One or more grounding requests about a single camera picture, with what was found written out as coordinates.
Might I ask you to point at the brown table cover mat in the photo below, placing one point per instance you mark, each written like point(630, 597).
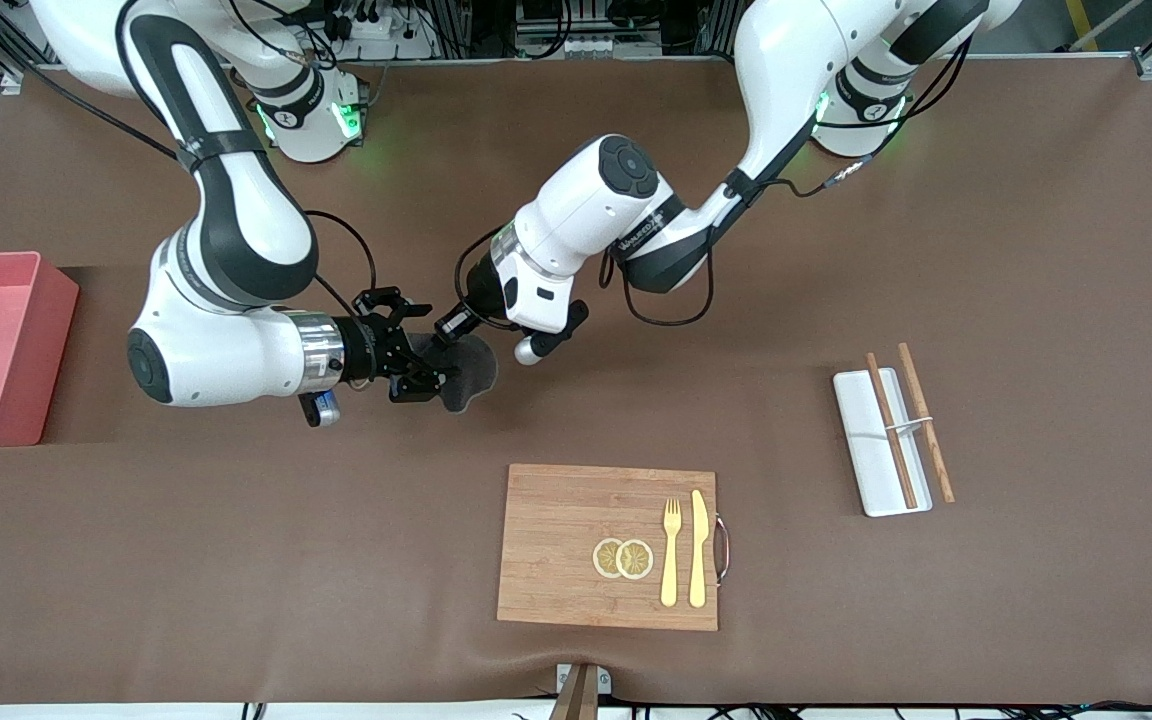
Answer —
point(1036, 250)

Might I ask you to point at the white rack tray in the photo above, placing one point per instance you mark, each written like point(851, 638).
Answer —
point(861, 450)

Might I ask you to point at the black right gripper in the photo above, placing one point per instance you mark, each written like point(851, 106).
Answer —
point(368, 350)

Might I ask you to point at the black equipment rack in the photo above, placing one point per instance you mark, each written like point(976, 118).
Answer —
point(536, 15)

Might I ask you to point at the lemon slice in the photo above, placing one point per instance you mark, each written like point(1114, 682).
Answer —
point(604, 557)
point(636, 559)

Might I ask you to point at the yellow plastic knife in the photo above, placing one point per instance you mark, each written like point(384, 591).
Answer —
point(698, 560)

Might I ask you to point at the wooden rod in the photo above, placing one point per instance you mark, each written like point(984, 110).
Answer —
point(938, 460)
point(903, 470)

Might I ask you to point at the yellow plastic fork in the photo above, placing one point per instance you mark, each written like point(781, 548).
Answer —
point(670, 580)

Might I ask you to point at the dark grey cloth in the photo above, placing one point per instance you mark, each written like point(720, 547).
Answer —
point(471, 365)

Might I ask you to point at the large white power strip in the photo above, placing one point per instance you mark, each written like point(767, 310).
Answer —
point(386, 30)

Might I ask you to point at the camera stand bracket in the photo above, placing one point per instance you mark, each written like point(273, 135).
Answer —
point(576, 700)

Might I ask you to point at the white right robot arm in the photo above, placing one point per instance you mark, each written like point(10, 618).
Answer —
point(236, 230)

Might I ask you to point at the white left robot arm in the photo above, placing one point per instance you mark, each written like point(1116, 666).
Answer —
point(586, 210)

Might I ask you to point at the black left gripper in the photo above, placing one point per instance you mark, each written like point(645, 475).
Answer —
point(482, 288)

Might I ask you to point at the small white power strip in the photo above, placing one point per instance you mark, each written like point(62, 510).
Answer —
point(601, 46)

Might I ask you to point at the bamboo cutting board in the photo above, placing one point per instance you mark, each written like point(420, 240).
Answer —
point(556, 540)

